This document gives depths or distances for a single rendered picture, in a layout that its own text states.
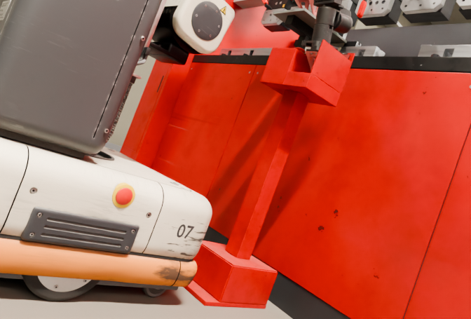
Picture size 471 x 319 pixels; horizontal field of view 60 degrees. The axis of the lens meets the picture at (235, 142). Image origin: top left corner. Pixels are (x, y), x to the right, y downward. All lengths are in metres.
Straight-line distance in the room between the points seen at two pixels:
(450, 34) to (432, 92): 0.92
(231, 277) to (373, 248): 0.40
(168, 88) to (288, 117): 1.15
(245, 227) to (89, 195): 0.57
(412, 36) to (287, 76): 1.12
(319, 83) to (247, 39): 1.38
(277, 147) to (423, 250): 0.48
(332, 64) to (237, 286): 0.70
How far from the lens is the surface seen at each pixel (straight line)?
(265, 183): 1.26
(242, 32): 2.56
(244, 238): 1.28
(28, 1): 0.83
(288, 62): 1.29
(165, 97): 2.31
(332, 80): 1.29
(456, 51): 1.46
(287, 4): 2.12
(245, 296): 1.28
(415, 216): 1.19
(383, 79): 1.38
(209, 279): 1.25
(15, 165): 0.81
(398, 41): 2.31
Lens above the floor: 0.39
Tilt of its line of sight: 3 degrees up
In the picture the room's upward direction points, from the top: 21 degrees clockwise
